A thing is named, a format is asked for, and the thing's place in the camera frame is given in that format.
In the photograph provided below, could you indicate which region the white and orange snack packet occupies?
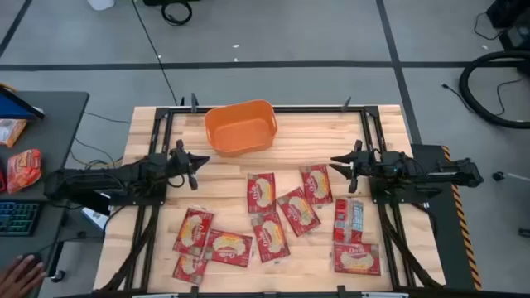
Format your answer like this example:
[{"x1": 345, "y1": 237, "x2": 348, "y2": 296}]
[{"x1": 0, "y1": 118, "x2": 28, "y2": 149}]

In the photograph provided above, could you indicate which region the coiled black cable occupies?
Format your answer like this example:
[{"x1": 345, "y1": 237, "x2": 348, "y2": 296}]
[{"x1": 160, "y1": 0, "x2": 194, "y2": 26}]

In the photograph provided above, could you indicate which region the laptop with blue screen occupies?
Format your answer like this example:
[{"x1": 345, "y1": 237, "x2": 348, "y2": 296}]
[{"x1": 0, "y1": 82, "x2": 46, "y2": 121}]

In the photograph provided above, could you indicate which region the black hazard-striped side platform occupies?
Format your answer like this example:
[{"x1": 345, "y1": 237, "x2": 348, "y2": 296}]
[{"x1": 409, "y1": 143, "x2": 484, "y2": 291}]

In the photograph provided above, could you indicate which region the black backlit keyboard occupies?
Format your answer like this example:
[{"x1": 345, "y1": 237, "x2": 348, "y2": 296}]
[{"x1": 0, "y1": 201, "x2": 42, "y2": 238}]

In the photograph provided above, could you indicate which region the black equipment base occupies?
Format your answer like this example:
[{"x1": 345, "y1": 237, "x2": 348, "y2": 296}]
[{"x1": 142, "y1": 0, "x2": 200, "y2": 7}]

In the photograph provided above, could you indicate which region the orange chips bag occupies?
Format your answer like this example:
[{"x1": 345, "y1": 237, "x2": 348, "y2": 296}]
[{"x1": 6, "y1": 148, "x2": 42, "y2": 195}]

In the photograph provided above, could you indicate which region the long black floor cable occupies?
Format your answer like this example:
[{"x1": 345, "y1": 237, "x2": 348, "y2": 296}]
[{"x1": 131, "y1": 0, "x2": 179, "y2": 107}]

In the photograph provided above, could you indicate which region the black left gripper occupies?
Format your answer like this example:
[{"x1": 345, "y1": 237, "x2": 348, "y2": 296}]
[{"x1": 167, "y1": 139, "x2": 211, "y2": 191}]

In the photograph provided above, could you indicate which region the person's hand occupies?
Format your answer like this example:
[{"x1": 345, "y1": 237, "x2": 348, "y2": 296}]
[{"x1": 0, "y1": 254, "x2": 47, "y2": 298}]

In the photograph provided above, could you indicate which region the black equipment box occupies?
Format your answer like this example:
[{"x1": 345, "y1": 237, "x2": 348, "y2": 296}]
[{"x1": 486, "y1": 0, "x2": 530, "y2": 30}]

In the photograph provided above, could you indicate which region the white paper box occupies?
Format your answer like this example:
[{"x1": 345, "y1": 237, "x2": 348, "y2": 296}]
[{"x1": 80, "y1": 206, "x2": 111, "y2": 231}]

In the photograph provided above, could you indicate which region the thick black hose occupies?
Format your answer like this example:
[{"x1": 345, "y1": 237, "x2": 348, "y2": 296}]
[{"x1": 458, "y1": 50, "x2": 530, "y2": 129}]

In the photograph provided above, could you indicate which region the black device with screen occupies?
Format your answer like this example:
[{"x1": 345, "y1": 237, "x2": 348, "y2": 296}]
[{"x1": 499, "y1": 24, "x2": 530, "y2": 53}]

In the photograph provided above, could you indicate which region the orange plastic basket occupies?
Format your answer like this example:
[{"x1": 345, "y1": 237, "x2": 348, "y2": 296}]
[{"x1": 205, "y1": 99, "x2": 278, "y2": 157}]

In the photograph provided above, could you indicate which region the thin black cable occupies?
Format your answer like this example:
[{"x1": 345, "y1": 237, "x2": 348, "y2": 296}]
[
  {"x1": 84, "y1": 111, "x2": 132, "y2": 124},
  {"x1": 473, "y1": 11, "x2": 504, "y2": 41}
]

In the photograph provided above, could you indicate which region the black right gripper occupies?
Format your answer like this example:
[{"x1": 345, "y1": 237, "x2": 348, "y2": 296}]
[{"x1": 330, "y1": 139, "x2": 384, "y2": 194}]

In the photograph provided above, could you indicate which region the grey desk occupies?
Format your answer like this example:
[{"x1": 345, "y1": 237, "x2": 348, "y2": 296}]
[{"x1": 0, "y1": 90, "x2": 90, "y2": 298}]

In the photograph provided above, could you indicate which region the black cable with plug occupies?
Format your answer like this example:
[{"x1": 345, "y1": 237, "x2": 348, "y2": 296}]
[{"x1": 441, "y1": 78, "x2": 523, "y2": 117}]

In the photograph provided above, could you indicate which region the black caster with white rod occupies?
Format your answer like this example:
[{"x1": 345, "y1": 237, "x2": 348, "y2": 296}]
[{"x1": 491, "y1": 171, "x2": 530, "y2": 183}]

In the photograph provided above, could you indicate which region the black control box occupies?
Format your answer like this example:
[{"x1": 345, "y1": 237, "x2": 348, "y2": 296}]
[{"x1": 80, "y1": 190, "x2": 112, "y2": 216}]

